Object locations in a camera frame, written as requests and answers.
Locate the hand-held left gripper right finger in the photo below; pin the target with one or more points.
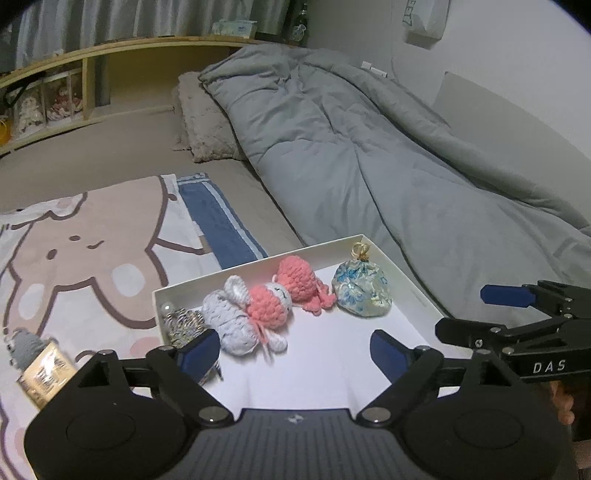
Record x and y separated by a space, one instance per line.
388 353

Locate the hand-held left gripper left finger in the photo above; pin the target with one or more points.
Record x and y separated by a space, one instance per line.
201 355

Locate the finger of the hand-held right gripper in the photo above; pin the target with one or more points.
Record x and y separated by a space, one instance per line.
466 333
505 295

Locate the light grey crochet toy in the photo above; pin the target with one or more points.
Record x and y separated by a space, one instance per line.
226 321

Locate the white shallow cardboard box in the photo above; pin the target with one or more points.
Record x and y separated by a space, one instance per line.
323 360

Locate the pink crochet doll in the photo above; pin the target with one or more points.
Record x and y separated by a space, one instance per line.
300 281

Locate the person's right hand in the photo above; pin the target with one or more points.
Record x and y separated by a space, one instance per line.
563 401

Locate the blue towel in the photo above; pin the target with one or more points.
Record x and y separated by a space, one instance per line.
217 221

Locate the gold card box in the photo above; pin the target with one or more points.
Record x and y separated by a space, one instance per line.
46 376

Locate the cartoon printed blanket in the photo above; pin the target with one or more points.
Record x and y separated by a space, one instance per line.
83 240

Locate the grey crochet mouse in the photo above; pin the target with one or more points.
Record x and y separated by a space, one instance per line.
25 348

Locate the grey duvet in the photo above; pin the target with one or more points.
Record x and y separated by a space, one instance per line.
369 152

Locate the beige fuzzy pillow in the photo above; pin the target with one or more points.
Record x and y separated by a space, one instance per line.
207 124

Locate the doll in clear case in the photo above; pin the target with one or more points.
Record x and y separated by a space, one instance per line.
62 99
30 108

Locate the yellow container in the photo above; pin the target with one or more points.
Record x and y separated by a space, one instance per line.
2 130

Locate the wooden headboard shelf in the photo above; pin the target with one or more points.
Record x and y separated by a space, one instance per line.
115 46

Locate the tissue box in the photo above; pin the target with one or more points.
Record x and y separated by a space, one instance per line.
234 28

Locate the green glass bottle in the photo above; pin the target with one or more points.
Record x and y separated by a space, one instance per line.
300 25

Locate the grey curtain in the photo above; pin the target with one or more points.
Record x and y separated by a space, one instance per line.
115 23

